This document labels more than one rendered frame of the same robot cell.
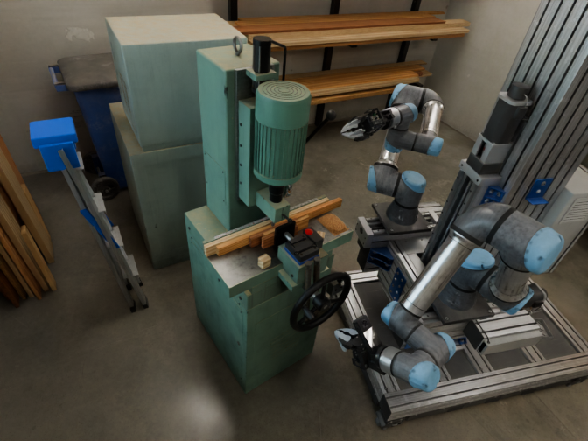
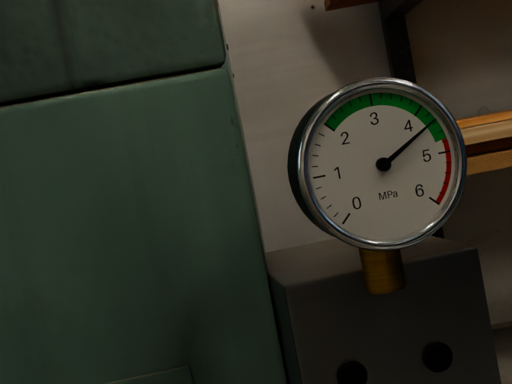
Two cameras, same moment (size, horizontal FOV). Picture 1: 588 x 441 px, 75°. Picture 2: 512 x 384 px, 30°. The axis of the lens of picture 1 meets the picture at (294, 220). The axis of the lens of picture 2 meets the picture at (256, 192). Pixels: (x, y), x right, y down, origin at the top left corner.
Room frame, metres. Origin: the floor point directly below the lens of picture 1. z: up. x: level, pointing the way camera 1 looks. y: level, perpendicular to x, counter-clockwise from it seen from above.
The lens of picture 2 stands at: (0.86, -0.41, 0.68)
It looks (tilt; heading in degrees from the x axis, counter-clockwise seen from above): 3 degrees down; 33
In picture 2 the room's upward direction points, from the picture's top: 11 degrees counter-clockwise
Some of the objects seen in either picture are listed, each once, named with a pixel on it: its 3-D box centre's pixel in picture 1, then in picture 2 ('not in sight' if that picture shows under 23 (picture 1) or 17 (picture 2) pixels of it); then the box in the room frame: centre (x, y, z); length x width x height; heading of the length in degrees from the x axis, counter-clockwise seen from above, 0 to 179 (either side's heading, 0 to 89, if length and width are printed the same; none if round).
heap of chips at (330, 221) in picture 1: (332, 221); not in sight; (1.27, -0.17, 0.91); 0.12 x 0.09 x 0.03; 40
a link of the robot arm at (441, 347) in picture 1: (430, 347); not in sight; (0.64, -0.44, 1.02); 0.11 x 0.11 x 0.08; 44
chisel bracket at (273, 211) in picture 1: (272, 205); not in sight; (1.19, 0.09, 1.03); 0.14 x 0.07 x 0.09; 40
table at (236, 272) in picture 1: (288, 253); not in sight; (1.10, 0.01, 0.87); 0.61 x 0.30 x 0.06; 130
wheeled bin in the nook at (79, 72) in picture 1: (116, 127); not in sight; (2.59, 1.43, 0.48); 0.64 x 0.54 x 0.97; 125
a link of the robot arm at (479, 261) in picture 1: (472, 268); not in sight; (1.02, -0.68, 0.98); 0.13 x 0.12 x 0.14; 44
